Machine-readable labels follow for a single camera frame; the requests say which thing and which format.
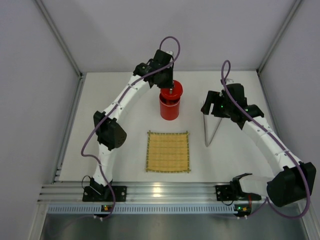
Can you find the metal tongs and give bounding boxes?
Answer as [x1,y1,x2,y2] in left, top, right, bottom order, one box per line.
[202,114,222,148]

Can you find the red lid with handle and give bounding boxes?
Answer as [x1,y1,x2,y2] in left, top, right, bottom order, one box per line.
[159,80,183,106]

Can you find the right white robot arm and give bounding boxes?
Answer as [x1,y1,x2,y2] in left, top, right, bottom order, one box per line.
[201,83,317,207]

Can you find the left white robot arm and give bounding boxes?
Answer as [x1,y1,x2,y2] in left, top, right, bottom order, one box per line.
[82,49,174,202]

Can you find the red cylindrical container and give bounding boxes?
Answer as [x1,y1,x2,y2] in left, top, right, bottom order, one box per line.
[159,94,181,121]

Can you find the bamboo tray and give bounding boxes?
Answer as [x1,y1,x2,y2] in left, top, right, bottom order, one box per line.
[145,131,191,174]

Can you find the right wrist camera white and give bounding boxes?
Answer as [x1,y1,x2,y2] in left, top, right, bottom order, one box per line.
[225,78,235,85]

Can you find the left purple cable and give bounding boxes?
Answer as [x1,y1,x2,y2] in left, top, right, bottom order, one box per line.
[81,36,181,221]

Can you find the purple cable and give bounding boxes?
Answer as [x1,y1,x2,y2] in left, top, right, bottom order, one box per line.
[81,36,181,221]
[221,59,311,220]

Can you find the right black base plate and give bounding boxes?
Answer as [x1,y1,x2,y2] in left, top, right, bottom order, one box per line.
[215,184,262,202]

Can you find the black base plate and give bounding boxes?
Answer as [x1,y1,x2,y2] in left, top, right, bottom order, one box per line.
[82,185,127,202]
[215,184,262,202]

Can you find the left aluminium frame post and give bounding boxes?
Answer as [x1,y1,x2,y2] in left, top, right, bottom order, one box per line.
[33,0,85,161]

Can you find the aluminium frame post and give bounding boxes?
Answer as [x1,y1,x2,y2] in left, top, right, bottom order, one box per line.
[256,0,305,137]
[33,0,85,161]

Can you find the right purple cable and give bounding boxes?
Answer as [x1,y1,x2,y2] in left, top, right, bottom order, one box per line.
[221,59,311,220]

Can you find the right aluminium frame post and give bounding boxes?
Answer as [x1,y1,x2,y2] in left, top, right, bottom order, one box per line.
[256,0,305,137]

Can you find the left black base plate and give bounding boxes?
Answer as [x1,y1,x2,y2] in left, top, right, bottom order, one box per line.
[82,185,127,202]

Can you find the aluminium mounting rail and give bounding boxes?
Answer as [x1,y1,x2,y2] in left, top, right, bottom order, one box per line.
[37,181,310,204]

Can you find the slotted cable duct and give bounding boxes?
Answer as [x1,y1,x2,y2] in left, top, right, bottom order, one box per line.
[47,203,238,215]

